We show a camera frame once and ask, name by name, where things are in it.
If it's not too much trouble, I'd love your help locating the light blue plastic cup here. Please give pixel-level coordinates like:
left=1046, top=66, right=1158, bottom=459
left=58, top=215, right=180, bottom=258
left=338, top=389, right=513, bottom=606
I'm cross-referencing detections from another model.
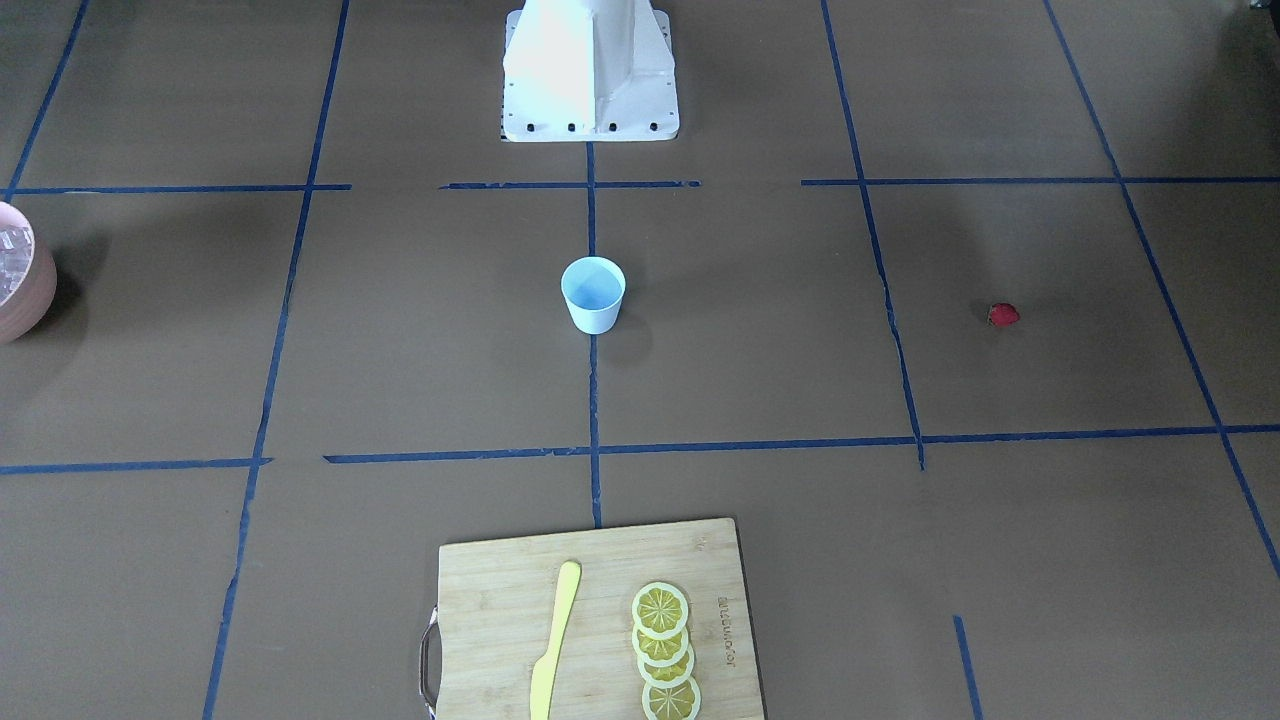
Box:
left=559, top=256, right=626, bottom=336

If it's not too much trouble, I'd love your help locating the pink bowl with ice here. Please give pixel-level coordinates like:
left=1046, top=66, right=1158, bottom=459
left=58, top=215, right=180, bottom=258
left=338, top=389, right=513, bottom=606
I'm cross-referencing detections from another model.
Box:
left=1, top=202, right=58, bottom=345

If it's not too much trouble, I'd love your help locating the yellow plastic knife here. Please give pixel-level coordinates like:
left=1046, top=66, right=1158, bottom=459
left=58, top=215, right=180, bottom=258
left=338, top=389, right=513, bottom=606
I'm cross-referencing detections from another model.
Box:
left=527, top=560, right=582, bottom=719

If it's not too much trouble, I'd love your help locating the bamboo cutting board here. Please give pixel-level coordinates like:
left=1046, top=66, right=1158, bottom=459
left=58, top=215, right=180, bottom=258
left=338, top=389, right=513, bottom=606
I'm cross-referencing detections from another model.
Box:
left=419, top=518, right=765, bottom=719

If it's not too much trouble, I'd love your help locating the bottom lemon slice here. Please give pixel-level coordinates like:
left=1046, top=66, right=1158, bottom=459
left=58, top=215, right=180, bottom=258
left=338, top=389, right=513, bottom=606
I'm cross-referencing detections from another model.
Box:
left=641, top=676, right=701, bottom=720

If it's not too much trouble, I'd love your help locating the red strawberry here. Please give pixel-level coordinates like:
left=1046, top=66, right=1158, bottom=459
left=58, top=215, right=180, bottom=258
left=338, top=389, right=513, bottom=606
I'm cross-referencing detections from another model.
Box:
left=987, top=302, right=1021, bottom=328

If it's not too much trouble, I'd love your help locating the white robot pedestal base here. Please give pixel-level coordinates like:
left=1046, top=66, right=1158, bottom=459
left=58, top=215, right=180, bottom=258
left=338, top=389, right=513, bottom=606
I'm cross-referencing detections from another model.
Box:
left=500, top=1, right=681, bottom=143

